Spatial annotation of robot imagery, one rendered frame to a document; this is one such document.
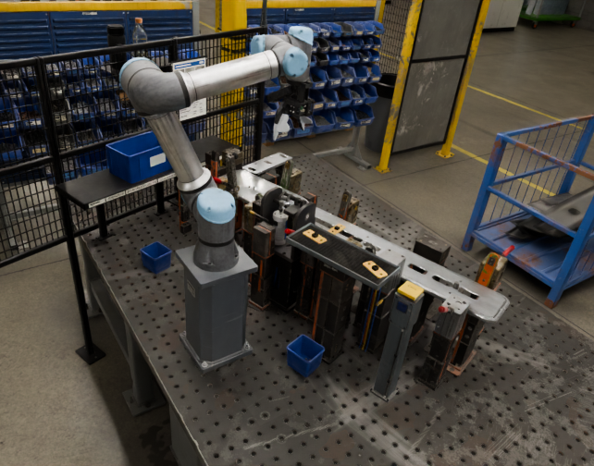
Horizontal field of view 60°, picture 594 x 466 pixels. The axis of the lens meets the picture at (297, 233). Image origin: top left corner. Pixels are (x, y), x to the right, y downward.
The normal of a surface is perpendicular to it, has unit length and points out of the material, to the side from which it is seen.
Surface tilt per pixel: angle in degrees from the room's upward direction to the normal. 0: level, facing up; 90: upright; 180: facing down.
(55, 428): 0
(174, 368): 0
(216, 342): 90
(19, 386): 0
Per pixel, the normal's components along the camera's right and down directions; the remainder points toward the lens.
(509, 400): 0.09, -0.84
